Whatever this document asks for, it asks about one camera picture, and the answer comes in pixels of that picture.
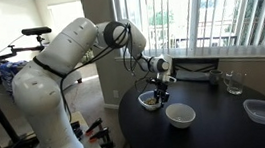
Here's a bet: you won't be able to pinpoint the clear plastic bowl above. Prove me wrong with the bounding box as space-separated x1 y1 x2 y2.
137 89 165 113

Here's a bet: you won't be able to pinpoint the clear drinking glass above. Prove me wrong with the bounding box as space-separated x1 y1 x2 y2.
222 68 247 98

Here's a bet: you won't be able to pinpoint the yellow green food pieces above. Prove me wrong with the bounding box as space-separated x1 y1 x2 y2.
142 96 159 107

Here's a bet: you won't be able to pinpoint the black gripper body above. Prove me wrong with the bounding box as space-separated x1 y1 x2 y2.
150 76 172 98

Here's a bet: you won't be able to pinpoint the black wooden chair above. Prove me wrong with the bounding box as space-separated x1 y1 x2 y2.
170 52 222 80

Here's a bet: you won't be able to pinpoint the white vertical window blinds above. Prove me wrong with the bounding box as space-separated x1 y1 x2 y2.
112 0 265 75

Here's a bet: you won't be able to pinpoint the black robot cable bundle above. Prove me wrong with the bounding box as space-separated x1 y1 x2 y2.
52 19 160 124

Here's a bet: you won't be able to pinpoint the dark grey mug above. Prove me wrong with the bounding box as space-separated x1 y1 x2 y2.
208 68 225 86

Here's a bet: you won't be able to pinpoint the blue fabric pile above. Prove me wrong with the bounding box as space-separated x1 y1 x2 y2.
0 58 32 95

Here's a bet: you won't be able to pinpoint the orange handled black clamp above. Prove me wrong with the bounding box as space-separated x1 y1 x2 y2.
87 126 111 144
83 117 105 136

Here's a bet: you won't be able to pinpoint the white wall outlet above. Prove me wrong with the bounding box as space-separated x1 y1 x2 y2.
112 89 120 99

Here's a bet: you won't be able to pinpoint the white ceramic bowl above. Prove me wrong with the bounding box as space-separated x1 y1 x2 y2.
164 100 199 131

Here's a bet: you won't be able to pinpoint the grey folded cloth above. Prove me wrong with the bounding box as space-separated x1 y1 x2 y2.
174 65 212 85

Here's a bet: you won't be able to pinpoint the black stereo camera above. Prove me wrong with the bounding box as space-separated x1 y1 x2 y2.
21 25 53 38

